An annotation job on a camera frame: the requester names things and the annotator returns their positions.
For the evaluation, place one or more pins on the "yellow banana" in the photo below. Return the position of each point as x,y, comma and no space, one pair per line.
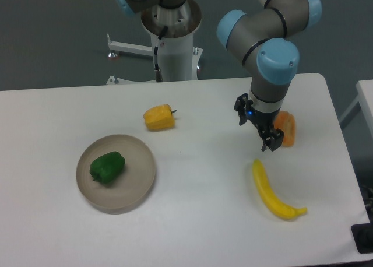
268,196

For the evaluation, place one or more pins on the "green bell pepper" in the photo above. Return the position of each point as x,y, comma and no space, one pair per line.
106,168

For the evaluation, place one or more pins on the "yellow bell pepper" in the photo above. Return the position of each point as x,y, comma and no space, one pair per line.
159,118

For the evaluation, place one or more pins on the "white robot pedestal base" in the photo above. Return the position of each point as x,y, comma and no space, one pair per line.
175,58

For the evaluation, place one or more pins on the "orange bell pepper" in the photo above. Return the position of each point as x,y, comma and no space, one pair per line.
286,122

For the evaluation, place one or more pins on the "beige round plate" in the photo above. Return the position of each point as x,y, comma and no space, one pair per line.
133,184

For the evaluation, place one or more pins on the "black device at table edge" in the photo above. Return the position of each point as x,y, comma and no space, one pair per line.
362,233

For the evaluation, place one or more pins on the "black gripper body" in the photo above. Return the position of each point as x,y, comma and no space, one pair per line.
262,121

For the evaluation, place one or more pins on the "white side table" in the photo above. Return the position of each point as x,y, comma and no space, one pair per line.
362,102

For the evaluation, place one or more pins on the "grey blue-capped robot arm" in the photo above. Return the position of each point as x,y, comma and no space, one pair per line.
260,43

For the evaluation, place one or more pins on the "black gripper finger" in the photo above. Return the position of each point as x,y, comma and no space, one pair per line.
243,107
272,139

